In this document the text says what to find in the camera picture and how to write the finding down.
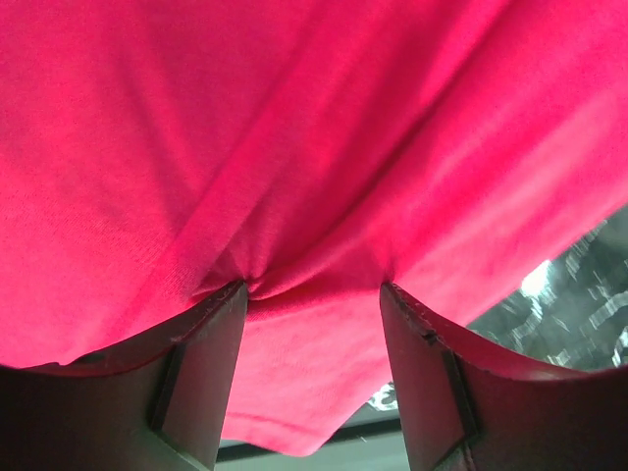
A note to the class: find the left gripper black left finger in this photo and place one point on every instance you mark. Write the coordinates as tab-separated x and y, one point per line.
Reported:
156	401

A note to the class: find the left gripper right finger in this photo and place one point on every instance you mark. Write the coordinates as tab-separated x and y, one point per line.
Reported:
467	403

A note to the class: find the crimson t shirt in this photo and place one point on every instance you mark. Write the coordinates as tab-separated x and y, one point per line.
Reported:
154	151

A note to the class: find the black marble pattern mat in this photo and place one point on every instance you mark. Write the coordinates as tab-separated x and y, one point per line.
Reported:
570	311

